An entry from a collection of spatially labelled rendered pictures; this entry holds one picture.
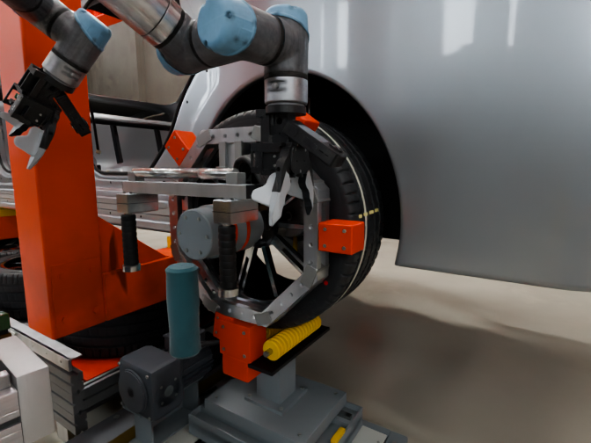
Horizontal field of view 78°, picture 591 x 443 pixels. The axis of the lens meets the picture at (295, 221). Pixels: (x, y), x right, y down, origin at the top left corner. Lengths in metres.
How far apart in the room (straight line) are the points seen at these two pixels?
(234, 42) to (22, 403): 0.52
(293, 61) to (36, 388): 0.57
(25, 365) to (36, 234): 0.71
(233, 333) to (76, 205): 0.60
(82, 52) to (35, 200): 0.46
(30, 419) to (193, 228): 0.51
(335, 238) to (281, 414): 0.67
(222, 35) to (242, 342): 0.81
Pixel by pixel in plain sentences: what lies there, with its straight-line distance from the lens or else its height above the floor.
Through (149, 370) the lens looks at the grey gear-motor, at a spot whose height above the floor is 0.40.
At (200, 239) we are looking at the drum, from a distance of 0.91.
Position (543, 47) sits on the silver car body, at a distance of 1.01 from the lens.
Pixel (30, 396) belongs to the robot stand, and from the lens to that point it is 0.57.
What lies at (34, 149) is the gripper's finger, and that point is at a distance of 0.99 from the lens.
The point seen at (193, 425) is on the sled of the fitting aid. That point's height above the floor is 0.13.
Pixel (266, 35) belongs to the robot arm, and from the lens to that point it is 0.60.
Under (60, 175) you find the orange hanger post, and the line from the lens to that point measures 1.23.
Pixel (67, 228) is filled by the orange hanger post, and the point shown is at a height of 0.84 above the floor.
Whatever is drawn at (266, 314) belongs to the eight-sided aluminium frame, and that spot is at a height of 0.62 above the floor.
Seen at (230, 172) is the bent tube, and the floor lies 1.00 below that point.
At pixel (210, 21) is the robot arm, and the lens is 0.58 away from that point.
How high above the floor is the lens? 1.01
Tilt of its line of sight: 8 degrees down
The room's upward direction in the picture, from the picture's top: straight up
